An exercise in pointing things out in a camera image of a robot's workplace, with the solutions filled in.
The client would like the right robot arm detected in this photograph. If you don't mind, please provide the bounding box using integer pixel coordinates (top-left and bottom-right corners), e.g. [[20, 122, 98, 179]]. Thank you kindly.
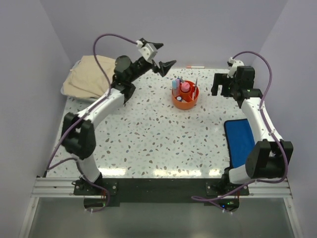
[[211, 66, 294, 195]]

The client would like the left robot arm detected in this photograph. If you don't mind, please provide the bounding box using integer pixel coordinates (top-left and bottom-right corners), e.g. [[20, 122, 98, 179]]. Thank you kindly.
[[60, 38, 176, 194]]

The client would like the orange round organizer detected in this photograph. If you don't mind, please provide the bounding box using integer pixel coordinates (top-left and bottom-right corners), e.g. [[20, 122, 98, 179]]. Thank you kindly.
[[171, 80, 200, 110]]

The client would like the pink cap clear tube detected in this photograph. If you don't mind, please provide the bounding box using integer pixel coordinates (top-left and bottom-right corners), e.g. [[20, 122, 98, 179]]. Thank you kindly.
[[181, 82, 191, 93]]

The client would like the clear purple gel pen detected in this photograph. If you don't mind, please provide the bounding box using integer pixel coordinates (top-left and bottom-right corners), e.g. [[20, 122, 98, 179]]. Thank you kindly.
[[193, 78, 198, 100]]

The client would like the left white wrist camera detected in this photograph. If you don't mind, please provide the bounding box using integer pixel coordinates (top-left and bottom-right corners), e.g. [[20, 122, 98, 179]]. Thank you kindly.
[[136, 40, 157, 63]]

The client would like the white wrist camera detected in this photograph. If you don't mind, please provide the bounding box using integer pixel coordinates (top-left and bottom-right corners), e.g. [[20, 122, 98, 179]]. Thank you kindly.
[[227, 57, 244, 78], [136, 40, 157, 63]]

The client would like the blue cloth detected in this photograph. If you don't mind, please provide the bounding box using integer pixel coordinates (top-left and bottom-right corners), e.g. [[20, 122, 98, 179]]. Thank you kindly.
[[224, 119, 255, 169]]

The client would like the peach tip white marker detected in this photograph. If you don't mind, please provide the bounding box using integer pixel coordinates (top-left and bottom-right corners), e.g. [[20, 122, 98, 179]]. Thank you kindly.
[[186, 65, 205, 69]]

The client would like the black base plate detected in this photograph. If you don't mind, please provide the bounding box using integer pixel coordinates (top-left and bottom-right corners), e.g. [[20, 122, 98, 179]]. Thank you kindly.
[[72, 178, 238, 208]]

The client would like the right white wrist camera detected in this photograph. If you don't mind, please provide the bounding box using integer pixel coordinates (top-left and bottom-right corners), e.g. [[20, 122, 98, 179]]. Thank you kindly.
[[227, 57, 244, 78]]

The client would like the aluminium frame rail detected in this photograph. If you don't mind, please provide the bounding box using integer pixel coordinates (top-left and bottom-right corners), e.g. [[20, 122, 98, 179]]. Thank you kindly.
[[18, 64, 298, 238]]

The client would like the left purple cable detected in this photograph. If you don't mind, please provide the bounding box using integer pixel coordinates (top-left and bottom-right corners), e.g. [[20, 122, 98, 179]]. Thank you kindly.
[[46, 34, 139, 172]]

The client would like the beige cloth bag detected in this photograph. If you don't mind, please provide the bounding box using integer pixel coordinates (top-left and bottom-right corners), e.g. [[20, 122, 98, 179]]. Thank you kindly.
[[61, 55, 115, 99]]

